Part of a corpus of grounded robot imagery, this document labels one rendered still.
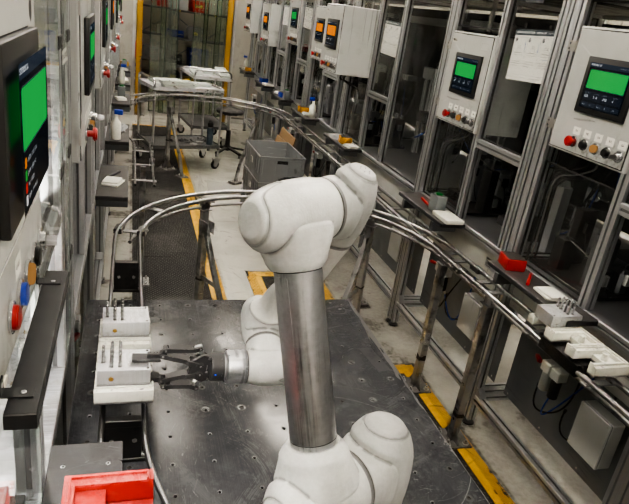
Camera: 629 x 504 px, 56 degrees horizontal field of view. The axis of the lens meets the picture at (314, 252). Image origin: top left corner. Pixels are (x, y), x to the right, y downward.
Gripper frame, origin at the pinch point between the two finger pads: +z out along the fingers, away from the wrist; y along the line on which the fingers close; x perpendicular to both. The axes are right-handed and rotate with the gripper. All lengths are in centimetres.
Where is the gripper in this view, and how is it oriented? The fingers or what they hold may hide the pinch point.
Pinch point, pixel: (144, 367)
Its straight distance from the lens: 161.0
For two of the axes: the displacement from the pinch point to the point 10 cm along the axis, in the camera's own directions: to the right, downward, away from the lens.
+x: 2.6, 4.0, -8.8
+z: -9.5, -0.5, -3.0
